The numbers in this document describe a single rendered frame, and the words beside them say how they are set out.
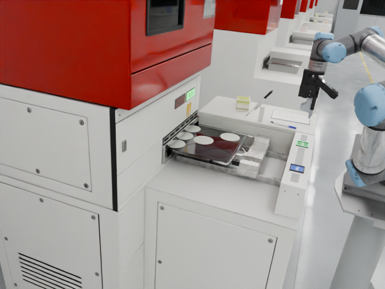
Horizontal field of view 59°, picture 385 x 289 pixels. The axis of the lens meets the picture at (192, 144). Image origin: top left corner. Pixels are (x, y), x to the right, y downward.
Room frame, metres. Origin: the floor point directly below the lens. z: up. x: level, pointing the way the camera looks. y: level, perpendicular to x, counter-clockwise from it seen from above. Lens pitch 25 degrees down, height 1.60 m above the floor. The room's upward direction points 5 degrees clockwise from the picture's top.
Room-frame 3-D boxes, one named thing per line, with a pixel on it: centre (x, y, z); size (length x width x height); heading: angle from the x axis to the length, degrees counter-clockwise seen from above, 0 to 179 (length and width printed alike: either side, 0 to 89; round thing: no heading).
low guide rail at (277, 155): (1.63, -0.26, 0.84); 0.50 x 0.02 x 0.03; 71
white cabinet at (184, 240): (1.55, -0.27, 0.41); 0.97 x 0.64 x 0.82; 161
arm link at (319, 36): (1.45, -0.50, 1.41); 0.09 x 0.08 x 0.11; 3
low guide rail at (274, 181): (1.38, -0.17, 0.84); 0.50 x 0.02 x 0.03; 71
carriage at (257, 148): (1.47, -0.31, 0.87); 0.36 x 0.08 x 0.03; 161
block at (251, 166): (1.33, -0.26, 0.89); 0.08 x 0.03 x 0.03; 71
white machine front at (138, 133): (1.40, 0.13, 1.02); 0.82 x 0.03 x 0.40; 161
